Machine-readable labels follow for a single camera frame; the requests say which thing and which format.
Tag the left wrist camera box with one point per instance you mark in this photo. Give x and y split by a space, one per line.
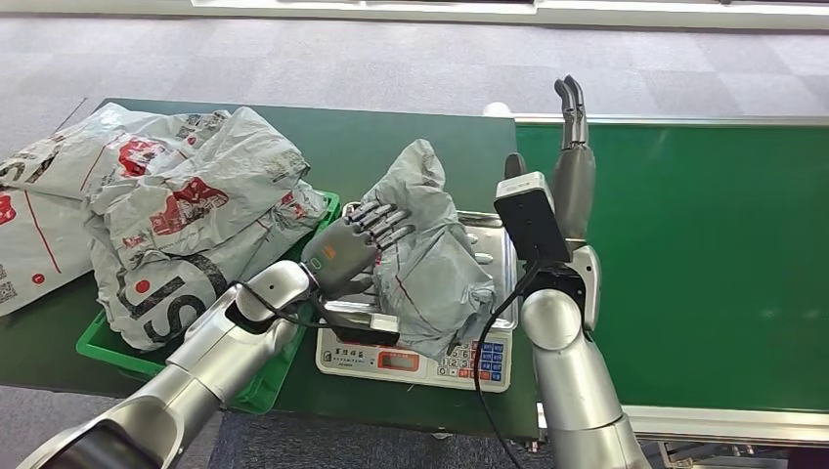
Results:
359 324

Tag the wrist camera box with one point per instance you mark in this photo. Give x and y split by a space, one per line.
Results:
531 220
359 324

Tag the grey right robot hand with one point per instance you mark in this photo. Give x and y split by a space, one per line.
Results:
575 188

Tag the green plastic basket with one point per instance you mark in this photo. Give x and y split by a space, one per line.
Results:
265 388

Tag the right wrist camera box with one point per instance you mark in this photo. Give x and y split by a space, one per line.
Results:
531 220

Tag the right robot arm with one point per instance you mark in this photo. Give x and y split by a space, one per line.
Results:
570 375

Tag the white electronic weighing scale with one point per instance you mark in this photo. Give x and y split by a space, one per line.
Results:
362 359

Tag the green belt conveyor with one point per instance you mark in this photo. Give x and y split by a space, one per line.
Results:
712 259

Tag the white window sill ledge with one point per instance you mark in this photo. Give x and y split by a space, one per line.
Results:
583 14

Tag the grey mailer bag QR print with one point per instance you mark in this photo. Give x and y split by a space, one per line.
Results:
65 155

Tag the flat pale mailer bag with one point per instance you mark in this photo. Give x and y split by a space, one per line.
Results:
39 246

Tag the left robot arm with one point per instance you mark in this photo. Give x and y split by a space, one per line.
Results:
207 362

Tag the grey mailer package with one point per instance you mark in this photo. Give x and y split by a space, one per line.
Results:
434 278

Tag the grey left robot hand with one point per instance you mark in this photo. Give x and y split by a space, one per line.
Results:
340 255

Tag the grey mailer bag red logo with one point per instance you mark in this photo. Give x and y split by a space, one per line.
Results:
214 168

